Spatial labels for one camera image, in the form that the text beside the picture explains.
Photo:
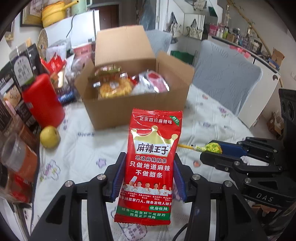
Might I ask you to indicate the pink snack packet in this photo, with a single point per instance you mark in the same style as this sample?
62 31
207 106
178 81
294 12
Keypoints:
157 82

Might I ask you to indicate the white patterned quilted tablecloth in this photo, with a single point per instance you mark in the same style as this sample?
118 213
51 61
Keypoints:
84 153

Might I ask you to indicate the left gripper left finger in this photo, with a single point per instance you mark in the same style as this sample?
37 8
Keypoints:
62 218

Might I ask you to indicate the woven round mat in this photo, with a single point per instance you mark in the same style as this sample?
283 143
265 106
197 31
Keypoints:
42 43

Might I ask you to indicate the far grey chair cover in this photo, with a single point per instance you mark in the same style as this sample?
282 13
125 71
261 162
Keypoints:
159 40

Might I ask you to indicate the white refrigerator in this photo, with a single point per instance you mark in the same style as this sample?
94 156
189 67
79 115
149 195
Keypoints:
80 29

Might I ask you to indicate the waffle snack clear bag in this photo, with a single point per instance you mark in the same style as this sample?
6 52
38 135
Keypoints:
115 88

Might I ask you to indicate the red spicy strip packet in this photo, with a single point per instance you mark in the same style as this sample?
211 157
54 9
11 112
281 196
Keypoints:
146 193

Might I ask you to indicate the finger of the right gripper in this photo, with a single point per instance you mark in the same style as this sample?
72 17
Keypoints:
228 163
240 148

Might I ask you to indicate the gold framed picture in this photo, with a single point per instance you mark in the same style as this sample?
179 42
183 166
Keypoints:
31 15

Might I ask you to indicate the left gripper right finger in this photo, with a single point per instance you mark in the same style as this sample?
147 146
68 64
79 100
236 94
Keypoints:
234 218

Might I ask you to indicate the clear jar orange label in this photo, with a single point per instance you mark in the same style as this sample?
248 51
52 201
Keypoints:
17 156

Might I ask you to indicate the green bag on floor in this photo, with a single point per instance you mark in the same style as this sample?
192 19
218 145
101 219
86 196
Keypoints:
183 56

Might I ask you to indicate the near grey chair cover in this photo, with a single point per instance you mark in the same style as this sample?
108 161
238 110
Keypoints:
225 75

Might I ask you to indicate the yellow-green pear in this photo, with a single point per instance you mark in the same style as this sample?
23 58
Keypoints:
50 137

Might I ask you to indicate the yellow pot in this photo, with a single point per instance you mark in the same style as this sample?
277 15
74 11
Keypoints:
55 12

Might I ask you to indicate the green brown cereal snack bag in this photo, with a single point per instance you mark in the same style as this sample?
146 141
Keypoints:
104 74

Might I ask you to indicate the right hand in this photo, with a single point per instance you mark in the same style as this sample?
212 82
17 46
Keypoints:
262 210

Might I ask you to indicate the red plastic canister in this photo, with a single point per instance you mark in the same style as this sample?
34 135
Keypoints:
42 102

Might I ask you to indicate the grey chair cover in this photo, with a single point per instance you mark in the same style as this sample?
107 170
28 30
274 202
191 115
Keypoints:
225 75
159 40

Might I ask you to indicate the brown cardboard box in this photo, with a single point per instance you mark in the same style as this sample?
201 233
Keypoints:
129 48

